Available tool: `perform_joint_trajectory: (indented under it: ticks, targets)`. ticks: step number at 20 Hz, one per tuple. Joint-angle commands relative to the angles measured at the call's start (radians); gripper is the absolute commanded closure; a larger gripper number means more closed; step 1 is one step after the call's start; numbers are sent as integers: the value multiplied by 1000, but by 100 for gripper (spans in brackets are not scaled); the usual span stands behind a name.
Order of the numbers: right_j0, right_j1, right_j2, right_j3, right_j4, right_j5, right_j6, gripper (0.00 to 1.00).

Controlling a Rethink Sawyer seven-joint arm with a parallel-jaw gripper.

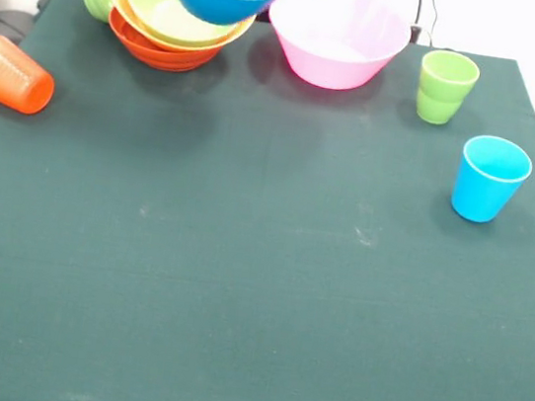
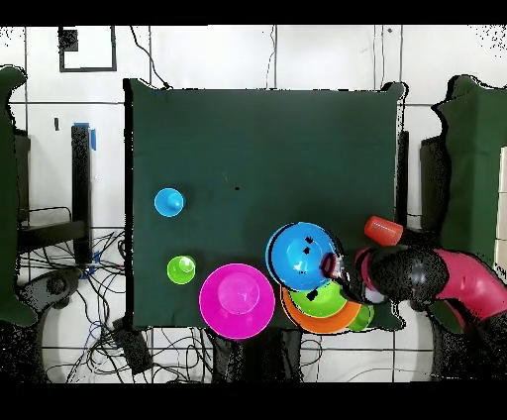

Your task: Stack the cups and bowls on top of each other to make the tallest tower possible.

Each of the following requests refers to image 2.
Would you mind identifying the large green bowl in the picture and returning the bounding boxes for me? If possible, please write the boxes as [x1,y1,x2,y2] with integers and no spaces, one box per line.
[287,278,351,320]

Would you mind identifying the light blue bowl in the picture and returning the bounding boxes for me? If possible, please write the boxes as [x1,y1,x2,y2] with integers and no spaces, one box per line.
[264,221,345,293]

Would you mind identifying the large orange bowl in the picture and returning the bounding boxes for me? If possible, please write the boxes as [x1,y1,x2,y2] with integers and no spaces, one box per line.
[279,284,364,335]

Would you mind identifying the red-orange cup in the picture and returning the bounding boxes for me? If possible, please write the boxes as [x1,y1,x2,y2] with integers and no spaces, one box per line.
[362,215,405,248]

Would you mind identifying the large pink bowl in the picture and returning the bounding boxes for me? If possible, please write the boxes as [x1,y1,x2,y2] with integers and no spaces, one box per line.
[198,262,277,341]

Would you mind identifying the light blue cup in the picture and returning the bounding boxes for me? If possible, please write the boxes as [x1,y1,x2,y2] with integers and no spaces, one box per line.
[152,186,187,219]

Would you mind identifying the black upright bar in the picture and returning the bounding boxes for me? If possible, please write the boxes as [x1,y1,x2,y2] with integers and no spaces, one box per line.
[395,129,410,232]

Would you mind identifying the green cup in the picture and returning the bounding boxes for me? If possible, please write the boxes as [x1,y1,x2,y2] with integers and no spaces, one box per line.
[166,255,197,286]

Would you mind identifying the green covered side table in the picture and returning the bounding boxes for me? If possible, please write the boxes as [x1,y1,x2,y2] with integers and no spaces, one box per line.
[429,74,507,334]
[0,64,39,328]

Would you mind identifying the dark green tablecloth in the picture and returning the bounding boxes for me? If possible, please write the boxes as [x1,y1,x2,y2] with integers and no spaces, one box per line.
[123,77,407,332]

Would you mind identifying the white boxes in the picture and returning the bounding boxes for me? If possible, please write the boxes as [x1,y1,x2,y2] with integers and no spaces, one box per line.
[492,146,507,278]

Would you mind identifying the black power strip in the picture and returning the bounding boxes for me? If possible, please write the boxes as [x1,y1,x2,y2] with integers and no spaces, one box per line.
[111,316,154,375]

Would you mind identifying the black stand base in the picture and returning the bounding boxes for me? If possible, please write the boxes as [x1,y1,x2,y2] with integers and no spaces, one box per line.
[19,266,84,312]

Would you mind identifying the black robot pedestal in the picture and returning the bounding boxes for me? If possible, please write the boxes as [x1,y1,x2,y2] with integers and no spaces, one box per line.
[211,328,304,383]

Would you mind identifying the floor cable tangle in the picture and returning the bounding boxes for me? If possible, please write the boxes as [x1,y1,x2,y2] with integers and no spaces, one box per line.
[19,229,215,383]

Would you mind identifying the black L-shaped frame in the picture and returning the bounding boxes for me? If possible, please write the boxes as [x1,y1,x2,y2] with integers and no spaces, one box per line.
[17,124,93,265]

